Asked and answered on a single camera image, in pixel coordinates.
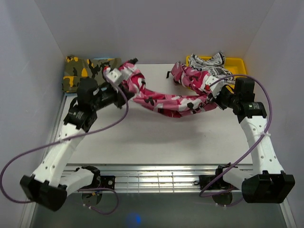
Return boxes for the pink camouflage trousers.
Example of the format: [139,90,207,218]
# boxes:
[117,61,217,118]

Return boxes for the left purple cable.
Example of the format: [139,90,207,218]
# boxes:
[0,71,130,215]

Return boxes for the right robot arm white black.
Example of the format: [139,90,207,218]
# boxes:
[214,77,295,204]

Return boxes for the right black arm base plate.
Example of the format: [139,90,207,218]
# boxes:
[199,174,238,190]

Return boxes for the green camouflage folded trousers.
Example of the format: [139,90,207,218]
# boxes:
[62,55,123,93]

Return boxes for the aluminium frame rail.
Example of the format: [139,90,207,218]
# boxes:
[26,163,285,193]

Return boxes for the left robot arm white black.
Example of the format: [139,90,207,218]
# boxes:
[20,77,133,211]

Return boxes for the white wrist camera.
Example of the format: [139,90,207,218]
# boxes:
[103,67,124,86]
[204,76,223,96]

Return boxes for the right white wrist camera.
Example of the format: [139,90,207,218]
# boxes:
[204,76,223,96]

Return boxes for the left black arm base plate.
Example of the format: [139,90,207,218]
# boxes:
[81,176,115,190]

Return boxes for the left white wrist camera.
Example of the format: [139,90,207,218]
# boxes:
[103,67,124,86]

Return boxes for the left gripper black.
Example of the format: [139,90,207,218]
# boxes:
[92,82,134,110]

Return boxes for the yellow plastic tray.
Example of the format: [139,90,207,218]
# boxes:
[180,55,246,93]

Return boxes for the white black newsprint trousers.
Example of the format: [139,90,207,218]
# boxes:
[187,51,232,78]

